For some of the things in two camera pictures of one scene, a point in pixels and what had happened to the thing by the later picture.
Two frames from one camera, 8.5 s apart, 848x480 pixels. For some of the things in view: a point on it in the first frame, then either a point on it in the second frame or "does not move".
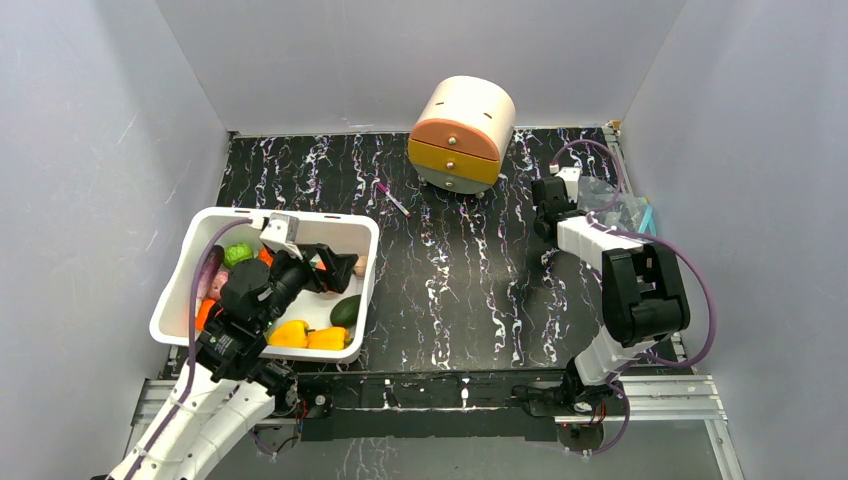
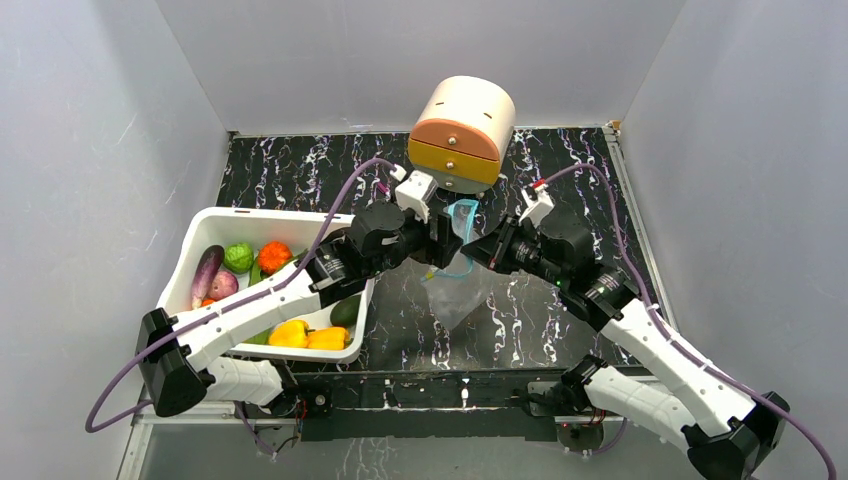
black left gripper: (338, 267) -> (435, 252)
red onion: (220, 280) does not move
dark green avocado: (345, 313) does not move
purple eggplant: (213, 265) does not move
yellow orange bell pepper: (329, 338) does not move
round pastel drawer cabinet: (461, 134) does not move
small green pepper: (237, 252) does not move
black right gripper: (547, 216) -> (486, 248)
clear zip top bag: (628, 212) -> (461, 286)
